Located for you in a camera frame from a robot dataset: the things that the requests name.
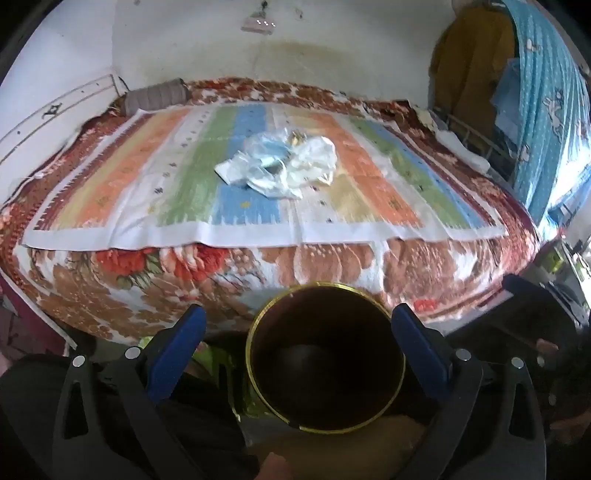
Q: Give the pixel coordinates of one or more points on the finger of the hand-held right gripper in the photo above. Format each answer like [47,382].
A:
[535,295]

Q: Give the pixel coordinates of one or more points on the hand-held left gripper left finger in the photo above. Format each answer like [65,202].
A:
[178,355]

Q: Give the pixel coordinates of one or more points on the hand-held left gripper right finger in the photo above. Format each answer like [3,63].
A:
[420,357]

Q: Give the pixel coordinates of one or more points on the dark round bin gold rim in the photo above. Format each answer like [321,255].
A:
[325,364]

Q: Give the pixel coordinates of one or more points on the clear bubble wrap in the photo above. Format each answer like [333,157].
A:
[265,147]

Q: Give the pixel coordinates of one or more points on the gold foil wrapper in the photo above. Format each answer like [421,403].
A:
[295,137]

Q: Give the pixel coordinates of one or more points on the person's right hand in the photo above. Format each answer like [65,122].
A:
[575,427]

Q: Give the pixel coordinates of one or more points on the floral red brown blanket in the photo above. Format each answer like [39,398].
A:
[323,265]

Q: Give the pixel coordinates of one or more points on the white pillow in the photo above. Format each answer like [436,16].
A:
[461,147]

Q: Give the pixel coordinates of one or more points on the striped pastel woven mat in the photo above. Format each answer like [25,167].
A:
[161,184]

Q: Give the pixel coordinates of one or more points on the blue printed curtain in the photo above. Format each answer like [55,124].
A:
[549,115]

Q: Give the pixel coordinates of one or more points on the white plastic wrapper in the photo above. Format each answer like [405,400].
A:
[277,187]

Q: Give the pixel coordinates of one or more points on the yellowish clear plastic bag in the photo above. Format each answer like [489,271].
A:
[315,158]

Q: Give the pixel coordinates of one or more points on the yellow hanging garment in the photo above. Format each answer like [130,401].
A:
[471,69]

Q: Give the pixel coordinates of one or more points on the white headboard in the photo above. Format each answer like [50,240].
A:
[46,131]

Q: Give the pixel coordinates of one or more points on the grey striped pillow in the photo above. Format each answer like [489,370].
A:
[157,96]

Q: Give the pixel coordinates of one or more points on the metal bed frame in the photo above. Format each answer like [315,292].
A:
[480,145]

